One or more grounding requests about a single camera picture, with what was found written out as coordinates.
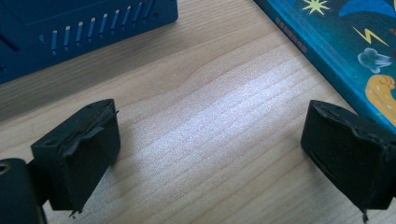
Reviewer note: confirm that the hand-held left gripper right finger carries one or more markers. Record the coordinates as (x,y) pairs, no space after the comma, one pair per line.
(351,155)

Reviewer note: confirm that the blue picture book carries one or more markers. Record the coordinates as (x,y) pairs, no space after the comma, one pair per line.
(339,37)

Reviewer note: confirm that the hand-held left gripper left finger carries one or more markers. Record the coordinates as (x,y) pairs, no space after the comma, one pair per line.
(84,155)

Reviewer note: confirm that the blue plastic file rack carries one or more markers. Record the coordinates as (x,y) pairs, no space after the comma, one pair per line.
(62,18)

